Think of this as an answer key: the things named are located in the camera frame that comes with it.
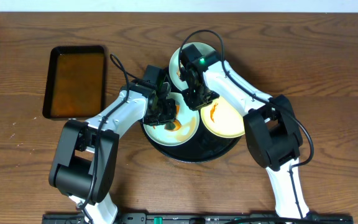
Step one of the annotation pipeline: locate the light green plate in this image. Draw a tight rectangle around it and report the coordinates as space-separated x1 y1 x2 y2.
143 92 200 146
168 42 215 91

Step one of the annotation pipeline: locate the green and yellow sponge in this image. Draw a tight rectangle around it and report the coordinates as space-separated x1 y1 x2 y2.
164 105 181 132

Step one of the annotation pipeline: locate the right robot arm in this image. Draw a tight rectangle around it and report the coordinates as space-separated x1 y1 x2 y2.
179 59 310 219

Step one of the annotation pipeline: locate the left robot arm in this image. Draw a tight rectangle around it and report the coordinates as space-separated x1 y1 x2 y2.
48 83 177 223

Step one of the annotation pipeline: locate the round black serving tray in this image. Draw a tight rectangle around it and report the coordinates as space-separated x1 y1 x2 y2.
139 67 244 163

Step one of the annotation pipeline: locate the black rectangular water tray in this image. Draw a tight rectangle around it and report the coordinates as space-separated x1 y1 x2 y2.
42 45 107 119

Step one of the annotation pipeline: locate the yellow plate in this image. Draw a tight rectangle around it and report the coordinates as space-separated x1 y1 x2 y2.
200 97 245 138

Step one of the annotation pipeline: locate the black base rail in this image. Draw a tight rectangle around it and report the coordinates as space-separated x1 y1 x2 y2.
42 213 354 224

